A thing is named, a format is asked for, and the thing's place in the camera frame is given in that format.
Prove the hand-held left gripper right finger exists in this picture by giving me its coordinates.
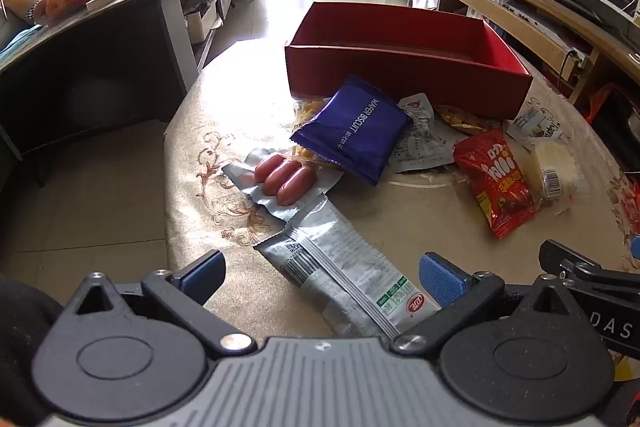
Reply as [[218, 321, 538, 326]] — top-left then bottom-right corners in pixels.
[[391, 252, 581, 355]]

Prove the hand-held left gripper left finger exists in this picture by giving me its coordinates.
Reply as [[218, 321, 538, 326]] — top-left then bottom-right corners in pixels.
[[60, 250, 258, 355]]

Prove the clear packet with cream cake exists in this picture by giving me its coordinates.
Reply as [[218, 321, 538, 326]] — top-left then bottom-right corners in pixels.
[[520, 139, 583, 208]]

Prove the red snack packet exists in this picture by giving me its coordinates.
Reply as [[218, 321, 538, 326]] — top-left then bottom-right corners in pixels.
[[452, 128, 538, 241]]

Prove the long silver and white packet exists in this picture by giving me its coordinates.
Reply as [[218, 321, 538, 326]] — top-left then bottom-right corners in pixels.
[[252, 197, 443, 340]]

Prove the vacuum-packed sausage pack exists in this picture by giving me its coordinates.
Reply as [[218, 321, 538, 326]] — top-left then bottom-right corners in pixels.
[[221, 148, 346, 223]]

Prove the green and white snack packet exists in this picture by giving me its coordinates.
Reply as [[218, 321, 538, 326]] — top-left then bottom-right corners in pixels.
[[505, 104, 566, 148]]

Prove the silver packet with round logo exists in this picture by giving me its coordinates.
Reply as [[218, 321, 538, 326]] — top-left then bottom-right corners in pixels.
[[387, 93, 458, 174]]

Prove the orange snack packet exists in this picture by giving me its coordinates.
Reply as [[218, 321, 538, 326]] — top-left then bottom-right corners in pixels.
[[434, 104, 503, 136]]

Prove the purple wafer biscuit packet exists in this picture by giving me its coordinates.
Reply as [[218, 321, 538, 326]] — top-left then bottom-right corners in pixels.
[[290, 75, 413, 186]]

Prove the clear bag of yellow crisps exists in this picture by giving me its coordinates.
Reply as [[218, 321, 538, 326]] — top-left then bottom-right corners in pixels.
[[291, 96, 343, 170]]

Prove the red cardboard box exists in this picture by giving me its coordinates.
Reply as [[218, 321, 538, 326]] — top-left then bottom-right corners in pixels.
[[284, 2, 535, 122]]

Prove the beige floral tablecloth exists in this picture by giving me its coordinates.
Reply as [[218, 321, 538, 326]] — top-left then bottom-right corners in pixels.
[[162, 32, 640, 348]]

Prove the orange plastic bag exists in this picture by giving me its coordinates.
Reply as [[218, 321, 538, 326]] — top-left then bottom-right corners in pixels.
[[590, 84, 621, 122]]

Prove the white media player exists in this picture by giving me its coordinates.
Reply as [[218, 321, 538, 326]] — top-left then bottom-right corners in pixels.
[[492, 2, 586, 58]]

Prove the dark long coffee table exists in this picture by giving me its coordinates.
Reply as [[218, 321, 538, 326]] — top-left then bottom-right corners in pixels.
[[0, 0, 236, 188]]

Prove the open cardboard box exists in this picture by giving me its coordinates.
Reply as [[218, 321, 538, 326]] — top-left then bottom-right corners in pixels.
[[185, 0, 223, 45]]

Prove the bag of oranges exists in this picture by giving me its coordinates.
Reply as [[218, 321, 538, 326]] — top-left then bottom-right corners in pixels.
[[30, 0, 71, 25]]

